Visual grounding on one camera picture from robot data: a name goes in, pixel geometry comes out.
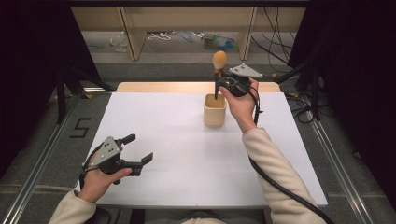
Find person's left hand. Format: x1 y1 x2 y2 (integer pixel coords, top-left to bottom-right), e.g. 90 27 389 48
77 152 134 203

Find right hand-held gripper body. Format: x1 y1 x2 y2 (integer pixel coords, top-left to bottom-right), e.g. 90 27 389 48
222 63 263 98

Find person's right hand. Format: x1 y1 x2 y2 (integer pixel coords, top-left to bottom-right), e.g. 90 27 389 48
219 77 262 134

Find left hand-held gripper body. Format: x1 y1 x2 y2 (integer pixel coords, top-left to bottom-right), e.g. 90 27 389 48
82 135 143 185

